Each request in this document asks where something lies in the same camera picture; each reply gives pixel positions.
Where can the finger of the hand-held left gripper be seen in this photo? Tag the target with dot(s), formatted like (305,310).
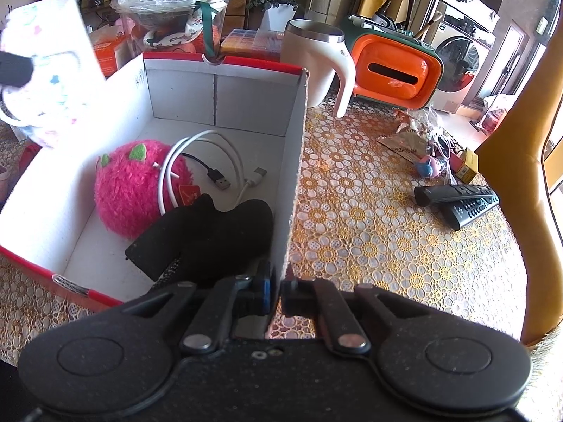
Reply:
(13,69)

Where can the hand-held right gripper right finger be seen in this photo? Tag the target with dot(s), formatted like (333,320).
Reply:
(294,299)

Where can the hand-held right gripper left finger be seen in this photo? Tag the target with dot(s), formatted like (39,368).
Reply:
(264,292)

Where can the black cloth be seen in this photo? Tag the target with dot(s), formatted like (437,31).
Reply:
(211,233)

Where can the white cardboard box red trim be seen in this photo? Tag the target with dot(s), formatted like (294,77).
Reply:
(176,96)

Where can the pink fluffy plush ball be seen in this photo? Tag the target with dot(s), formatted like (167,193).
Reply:
(127,193)

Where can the orange white box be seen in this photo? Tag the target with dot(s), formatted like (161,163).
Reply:
(107,52)

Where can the small pink blue toy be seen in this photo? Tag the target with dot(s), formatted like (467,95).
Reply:
(429,168)

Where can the black remote control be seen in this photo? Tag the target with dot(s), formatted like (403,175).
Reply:
(453,193)
(470,213)

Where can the green ribbon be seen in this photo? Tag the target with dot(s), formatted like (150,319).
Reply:
(206,30)

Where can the small yellow box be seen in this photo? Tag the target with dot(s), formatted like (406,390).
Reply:
(466,165)

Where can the white steel-lined mug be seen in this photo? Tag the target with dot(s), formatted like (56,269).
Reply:
(308,61)

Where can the clear orange storage box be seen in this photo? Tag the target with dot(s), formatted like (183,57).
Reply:
(250,41)

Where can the yellow chair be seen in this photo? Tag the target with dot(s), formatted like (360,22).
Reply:
(519,206)

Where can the orange green desk organizer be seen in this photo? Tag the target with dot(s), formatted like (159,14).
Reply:
(387,52)

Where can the white washing machine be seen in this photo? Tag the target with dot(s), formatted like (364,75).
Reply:
(462,61)

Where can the paint brush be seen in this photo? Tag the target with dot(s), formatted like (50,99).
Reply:
(429,26)
(412,4)

